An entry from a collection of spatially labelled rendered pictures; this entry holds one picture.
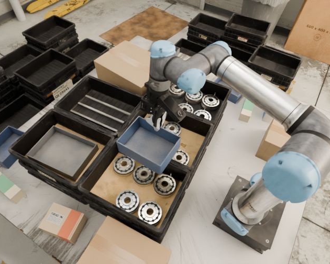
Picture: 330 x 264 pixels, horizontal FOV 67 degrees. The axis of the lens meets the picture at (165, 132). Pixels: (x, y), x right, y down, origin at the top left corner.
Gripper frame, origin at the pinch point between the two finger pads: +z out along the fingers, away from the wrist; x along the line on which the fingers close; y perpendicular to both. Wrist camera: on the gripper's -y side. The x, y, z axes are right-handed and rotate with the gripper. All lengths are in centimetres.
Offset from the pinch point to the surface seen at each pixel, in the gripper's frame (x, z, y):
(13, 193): 44, 42, 50
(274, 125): -58, 18, -39
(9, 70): -32, 70, 184
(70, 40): -88, 53, 161
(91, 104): -14, 27, 55
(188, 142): -23.8, 25.9, -5.4
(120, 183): 14.5, 31.1, 8.7
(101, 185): 20.3, 31.9, 15.1
